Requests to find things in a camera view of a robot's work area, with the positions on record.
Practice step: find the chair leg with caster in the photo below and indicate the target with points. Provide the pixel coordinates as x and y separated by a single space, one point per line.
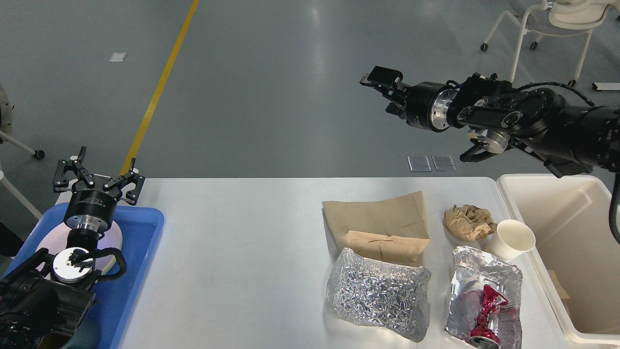
37 154

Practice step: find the left clear floor plate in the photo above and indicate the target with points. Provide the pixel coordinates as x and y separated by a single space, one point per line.
419 164

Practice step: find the silver foil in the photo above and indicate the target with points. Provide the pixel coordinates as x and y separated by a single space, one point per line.
368 292

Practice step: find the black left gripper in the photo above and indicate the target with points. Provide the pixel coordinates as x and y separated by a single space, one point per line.
95 206

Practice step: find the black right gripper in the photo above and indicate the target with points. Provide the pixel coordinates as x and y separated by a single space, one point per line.
425 105

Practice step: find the clear floor plate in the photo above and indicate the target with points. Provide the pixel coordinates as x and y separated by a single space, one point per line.
444 163
419 164

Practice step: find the pink plate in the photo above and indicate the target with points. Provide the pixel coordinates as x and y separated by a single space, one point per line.
56 239

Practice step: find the right clear floor plate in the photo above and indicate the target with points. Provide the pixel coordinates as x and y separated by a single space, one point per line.
444 163

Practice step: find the crumpled brown paper ball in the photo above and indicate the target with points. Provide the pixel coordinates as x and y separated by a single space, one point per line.
469 222

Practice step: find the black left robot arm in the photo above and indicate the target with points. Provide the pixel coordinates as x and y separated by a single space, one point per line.
52 293

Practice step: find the white rolling chair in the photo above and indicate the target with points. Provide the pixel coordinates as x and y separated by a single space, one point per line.
554 18

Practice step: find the brown paper bag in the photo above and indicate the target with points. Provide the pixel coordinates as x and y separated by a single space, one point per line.
393 230

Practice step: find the blue plastic tray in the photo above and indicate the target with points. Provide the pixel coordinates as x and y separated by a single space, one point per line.
141 229

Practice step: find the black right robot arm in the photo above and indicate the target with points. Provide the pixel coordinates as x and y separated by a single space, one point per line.
533 118

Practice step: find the dark teal mug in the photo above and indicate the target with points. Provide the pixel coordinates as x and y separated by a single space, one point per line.
86 336

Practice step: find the yellow plate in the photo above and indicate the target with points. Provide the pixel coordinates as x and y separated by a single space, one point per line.
106 263

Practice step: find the white paper cup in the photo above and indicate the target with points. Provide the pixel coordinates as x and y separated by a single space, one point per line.
511 239

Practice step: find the beige plastic bin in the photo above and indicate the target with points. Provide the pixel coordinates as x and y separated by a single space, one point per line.
576 256

